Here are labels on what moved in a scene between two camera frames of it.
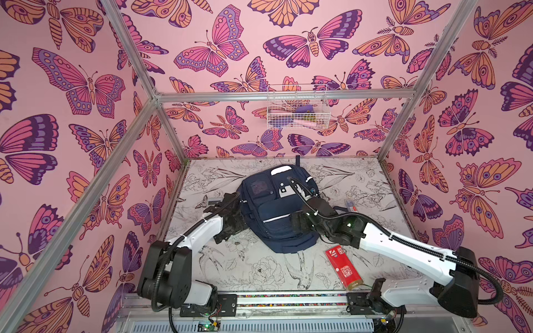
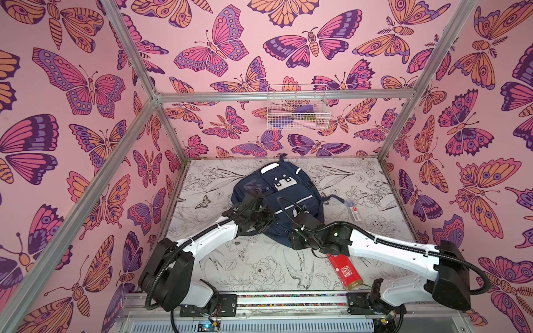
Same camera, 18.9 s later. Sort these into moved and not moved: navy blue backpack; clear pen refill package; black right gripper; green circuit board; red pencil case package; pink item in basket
Moved: black right gripper; navy blue backpack
Not moved: pink item in basket; clear pen refill package; red pencil case package; green circuit board
